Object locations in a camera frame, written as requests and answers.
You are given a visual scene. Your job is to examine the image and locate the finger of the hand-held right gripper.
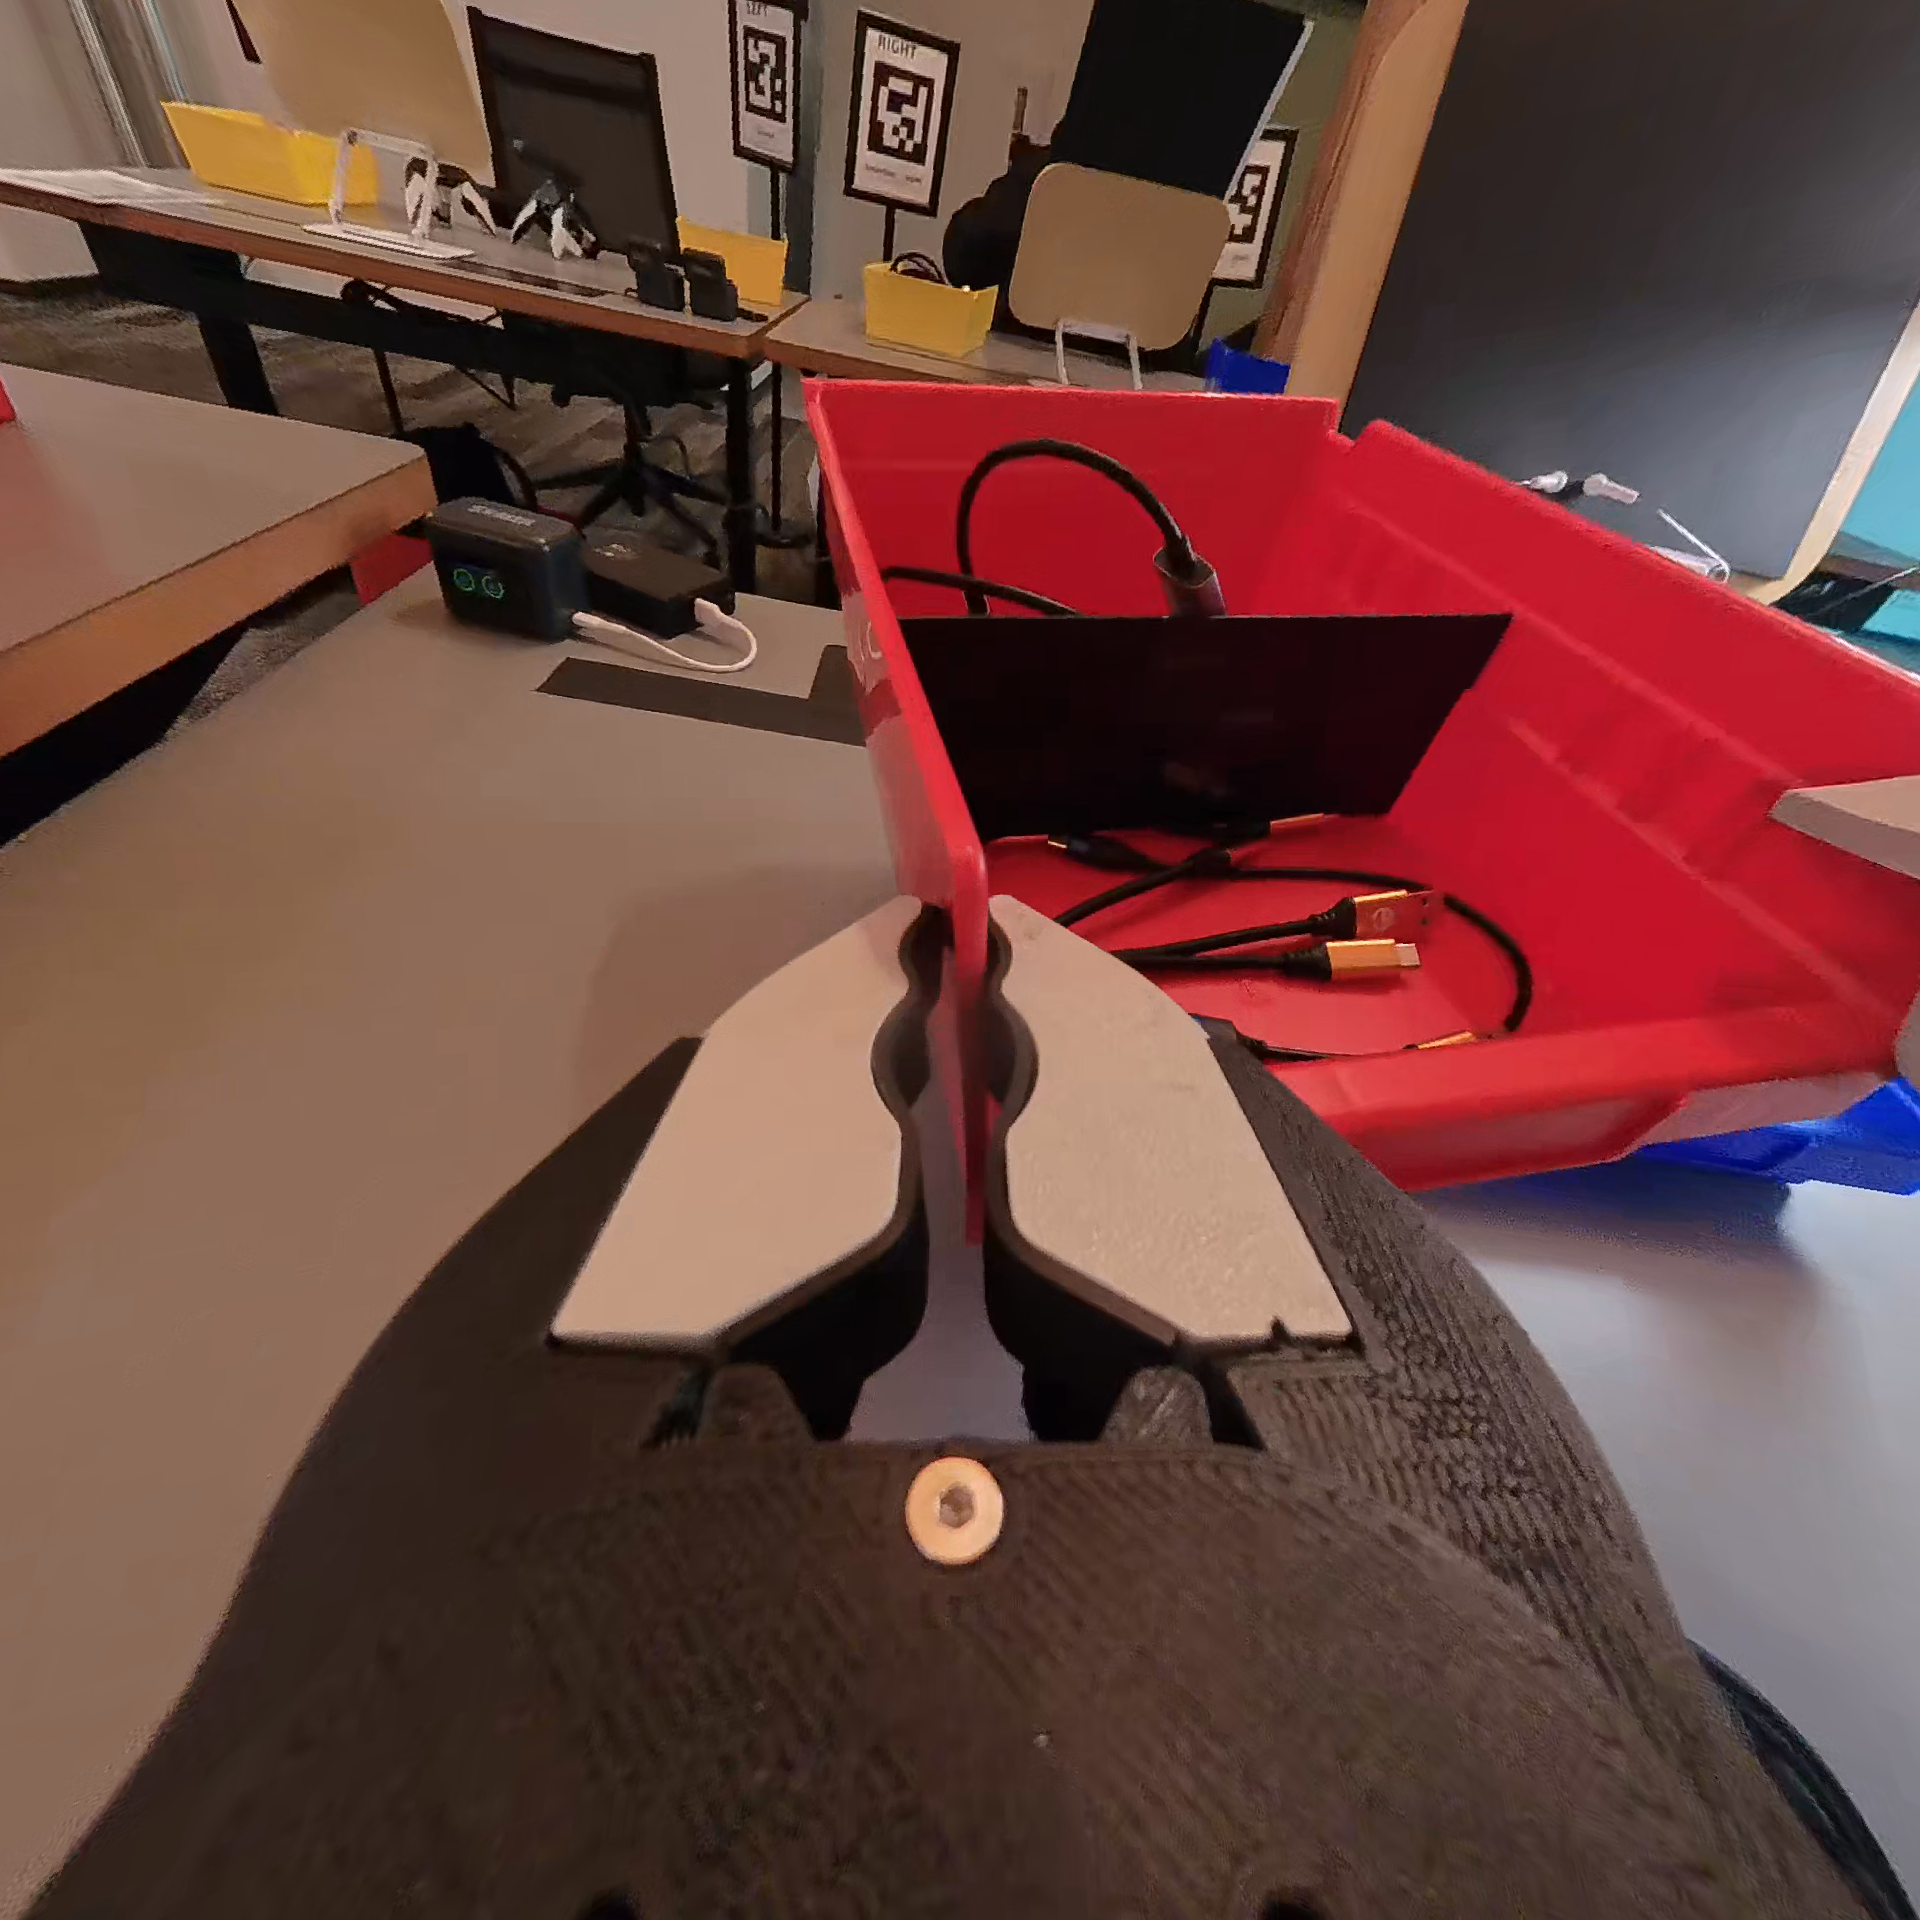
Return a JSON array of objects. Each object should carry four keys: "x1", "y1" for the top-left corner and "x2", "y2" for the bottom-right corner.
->
[{"x1": 1771, "y1": 776, "x2": 1920, "y2": 886}]

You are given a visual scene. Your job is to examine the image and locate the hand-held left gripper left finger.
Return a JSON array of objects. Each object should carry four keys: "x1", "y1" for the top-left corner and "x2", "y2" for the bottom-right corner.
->
[{"x1": 544, "y1": 894, "x2": 944, "y2": 1398}]

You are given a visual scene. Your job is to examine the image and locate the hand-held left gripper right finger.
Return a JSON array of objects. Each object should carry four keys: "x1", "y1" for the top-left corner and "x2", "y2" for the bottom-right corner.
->
[{"x1": 981, "y1": 894, "x2": 1362, "y2": 1404}]

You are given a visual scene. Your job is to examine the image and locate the red plastic bin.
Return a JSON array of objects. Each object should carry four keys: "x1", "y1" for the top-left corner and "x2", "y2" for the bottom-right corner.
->
[{"x1": 801, "y1": 375, "x2": 1920, "y2": 1251}]

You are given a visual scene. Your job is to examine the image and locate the black cable with gold plugs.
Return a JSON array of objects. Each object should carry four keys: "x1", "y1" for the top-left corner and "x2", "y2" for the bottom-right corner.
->
[
  {"x1": 1052, "y1": 878, "x2": 1540, "y2": 1069},
  {"x1": 1042, "y1": 816, "x2": 1428, "y2": 983}
]

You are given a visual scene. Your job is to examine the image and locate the black hub cable grey plug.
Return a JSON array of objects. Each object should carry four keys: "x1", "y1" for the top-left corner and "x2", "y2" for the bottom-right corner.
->
[{"x1": 959, "y1": 438, "x2": 1228, "y2": 620}]

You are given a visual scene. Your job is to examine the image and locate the black bin divider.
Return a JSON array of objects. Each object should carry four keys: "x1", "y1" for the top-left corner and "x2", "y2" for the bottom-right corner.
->
[{"x1": 896, "y1": 611, "x2": 1515, "y2": 843}]

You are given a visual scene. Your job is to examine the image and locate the black power bank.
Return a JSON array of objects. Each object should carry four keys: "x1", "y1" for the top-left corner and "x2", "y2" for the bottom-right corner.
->
[{"x1": 582, "y1": 530, "x2": 729, "y2": 646}]

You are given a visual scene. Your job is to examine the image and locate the dark battery charger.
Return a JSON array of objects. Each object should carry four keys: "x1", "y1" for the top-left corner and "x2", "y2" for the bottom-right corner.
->
[{"x1": 426, "y1": 500, "x2": 583, "y2": 639}]

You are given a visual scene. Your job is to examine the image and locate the framed marker sign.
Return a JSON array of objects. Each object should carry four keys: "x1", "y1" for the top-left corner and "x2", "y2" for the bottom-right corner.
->
[
  {"x1": 843, "y1": 6, "x2": 963, "y2": 221},
  {"x1": 727, "y1": 0, "x2": 806, "y2": 169},
  {"x1": 1218, "y1": 128, "x2": 1300, "y2": 290}
]

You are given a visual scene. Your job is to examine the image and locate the brown table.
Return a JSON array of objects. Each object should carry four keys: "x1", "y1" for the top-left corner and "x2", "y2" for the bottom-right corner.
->
[{"x1": 0, "y1": 364, "x2": 441, "y2": 759}]

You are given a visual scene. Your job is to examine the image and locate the yellow plastic bin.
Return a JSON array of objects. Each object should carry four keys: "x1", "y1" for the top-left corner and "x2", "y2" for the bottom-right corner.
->
[
  {"x1": 864, "y1": 257, "x2": 1000, "y2": 361},
  {"x1": 675, "y1": 218, "x2": 792, "y2": 310},
  {"x1": 163, "y1": 101, "x2": 380, "y2": 209}
]

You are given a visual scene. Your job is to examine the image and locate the beige board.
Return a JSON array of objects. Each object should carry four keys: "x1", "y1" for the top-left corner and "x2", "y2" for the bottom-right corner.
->
[
  {"x1": 233, "y1": 0, "x2": 498, "y2": 180},
  {"x1": 1009, "y1": 164, "x2": 1236, "y2": 352}
]

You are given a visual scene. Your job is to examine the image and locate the plain black board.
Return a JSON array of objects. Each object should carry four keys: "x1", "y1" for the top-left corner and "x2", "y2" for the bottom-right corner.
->
[{"x1": 1052, "y1": 0, "x2": 1311, "y2": 197}]

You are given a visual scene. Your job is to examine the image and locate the black monitor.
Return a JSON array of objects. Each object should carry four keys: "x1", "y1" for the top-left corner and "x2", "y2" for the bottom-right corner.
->
[{"x1": 467, "y1": 6, "x2": 683, "y2": 260}]

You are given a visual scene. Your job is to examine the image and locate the long wooden desk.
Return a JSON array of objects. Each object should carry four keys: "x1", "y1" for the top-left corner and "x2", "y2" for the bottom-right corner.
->
[{"x1": 0, "y1": 165, "x2": 812, "y2": 589}]

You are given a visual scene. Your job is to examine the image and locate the white charging cable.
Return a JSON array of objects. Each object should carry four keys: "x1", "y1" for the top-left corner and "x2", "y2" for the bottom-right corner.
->
[{"x1": 572, "y1": 602, "x2": 760, "y2": 677}]

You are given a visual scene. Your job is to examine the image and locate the thin black cable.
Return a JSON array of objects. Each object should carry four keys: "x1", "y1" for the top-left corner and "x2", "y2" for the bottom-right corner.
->
[{"x1": 878, "y1": 564, "x2": 1086, "y2": 620}]

